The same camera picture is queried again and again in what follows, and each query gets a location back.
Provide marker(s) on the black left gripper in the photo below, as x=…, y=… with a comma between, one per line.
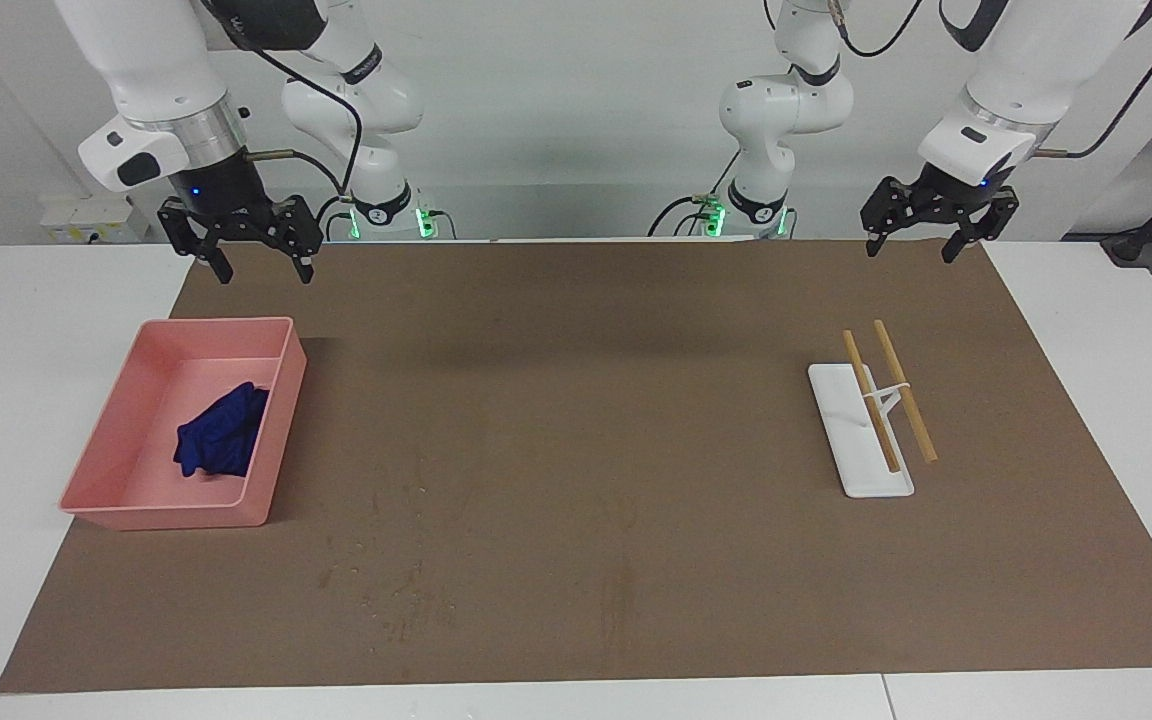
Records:
x=956, y=198

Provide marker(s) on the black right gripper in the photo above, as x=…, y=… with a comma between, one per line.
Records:
x=226, y=200

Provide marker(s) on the blue towel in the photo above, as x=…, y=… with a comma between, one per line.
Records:
x=221, y=435

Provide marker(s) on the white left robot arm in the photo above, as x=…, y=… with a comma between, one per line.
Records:
x=1026, y=60

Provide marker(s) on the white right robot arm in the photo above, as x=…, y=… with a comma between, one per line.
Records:
x=146, y=60

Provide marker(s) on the wooden rod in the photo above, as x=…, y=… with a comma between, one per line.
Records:
x=871, y=400
x=906, y=392

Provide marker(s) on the white rack tray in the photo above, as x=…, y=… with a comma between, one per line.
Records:
x=851, y=440

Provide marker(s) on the pink plastic bin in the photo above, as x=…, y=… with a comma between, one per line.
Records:
x=126, y=470

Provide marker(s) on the brown table mat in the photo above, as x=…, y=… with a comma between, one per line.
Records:
x=636, y=500

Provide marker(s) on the white wall socket box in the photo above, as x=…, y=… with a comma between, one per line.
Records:
x=71, y=222

